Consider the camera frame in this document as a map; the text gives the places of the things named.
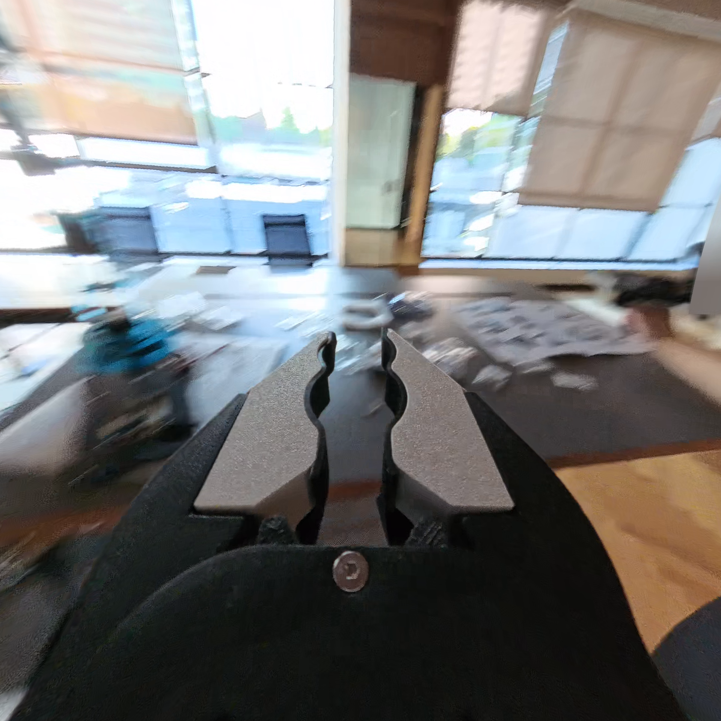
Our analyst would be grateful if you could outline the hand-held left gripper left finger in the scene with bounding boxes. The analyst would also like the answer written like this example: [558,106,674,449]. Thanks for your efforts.
[193,331,338,546]

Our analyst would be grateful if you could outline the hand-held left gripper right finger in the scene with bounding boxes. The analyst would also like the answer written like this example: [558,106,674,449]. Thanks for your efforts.
[377,329,515,546]

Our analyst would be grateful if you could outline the dark desk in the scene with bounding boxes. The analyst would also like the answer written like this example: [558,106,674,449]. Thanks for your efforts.
[0,282,721,542]

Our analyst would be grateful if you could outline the pile of small plastic bags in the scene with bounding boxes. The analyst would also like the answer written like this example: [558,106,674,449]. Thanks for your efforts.
[394,293,598,392]

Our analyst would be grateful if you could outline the printed instruction sheet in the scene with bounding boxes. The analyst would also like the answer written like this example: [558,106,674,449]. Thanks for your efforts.
[451,299,649,358]

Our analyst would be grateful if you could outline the white foam sheet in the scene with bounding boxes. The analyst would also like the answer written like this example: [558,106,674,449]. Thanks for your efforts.
[0,344,294,480]

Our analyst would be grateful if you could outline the frosted glass panel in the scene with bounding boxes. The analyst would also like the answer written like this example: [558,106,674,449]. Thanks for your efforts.
[346,75,416,230]

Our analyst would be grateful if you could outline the person's dark trousers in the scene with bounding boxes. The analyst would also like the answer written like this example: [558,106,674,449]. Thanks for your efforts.
[652,602,721,721]

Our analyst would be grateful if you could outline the beige roller blind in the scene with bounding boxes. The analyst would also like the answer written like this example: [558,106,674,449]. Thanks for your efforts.
[0,0,199,144]
[448,0,544,116]
[518,11,713,214]

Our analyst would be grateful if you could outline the white foam ring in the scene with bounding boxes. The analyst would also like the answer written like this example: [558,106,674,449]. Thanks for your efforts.
[341,301,392,333]

